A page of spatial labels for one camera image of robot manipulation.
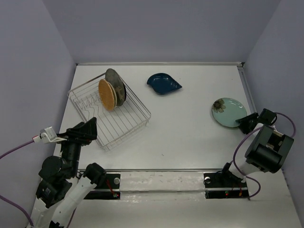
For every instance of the dark blue leaf plate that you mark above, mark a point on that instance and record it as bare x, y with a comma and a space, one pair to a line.
163, 83

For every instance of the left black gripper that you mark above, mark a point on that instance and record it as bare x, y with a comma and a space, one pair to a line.
88, 131

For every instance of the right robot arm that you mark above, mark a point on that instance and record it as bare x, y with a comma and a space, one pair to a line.
268, 150

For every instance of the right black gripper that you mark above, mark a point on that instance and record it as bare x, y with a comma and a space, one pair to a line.
243, 120

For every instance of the teal flower plate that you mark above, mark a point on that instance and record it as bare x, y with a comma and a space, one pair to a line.
226, 111

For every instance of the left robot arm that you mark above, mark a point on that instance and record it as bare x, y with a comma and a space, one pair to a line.
56, 197

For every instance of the cream plate with black spot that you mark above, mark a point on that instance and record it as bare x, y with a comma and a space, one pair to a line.
114, 94

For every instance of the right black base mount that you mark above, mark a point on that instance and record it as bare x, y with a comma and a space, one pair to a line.
219, 187

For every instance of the orange woven round plate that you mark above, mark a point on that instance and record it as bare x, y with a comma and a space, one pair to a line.
106, 94

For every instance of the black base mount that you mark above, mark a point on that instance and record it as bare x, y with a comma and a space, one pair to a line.
219, 187
108, 190

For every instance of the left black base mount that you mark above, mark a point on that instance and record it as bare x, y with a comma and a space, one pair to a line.
108, 190

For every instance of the metal wire dish rack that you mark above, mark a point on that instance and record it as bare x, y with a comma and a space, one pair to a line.
112, 125

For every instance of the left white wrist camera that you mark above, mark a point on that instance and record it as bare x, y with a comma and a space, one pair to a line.
48, 135

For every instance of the grey reindeer plate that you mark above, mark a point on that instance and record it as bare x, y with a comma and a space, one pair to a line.
115, 80

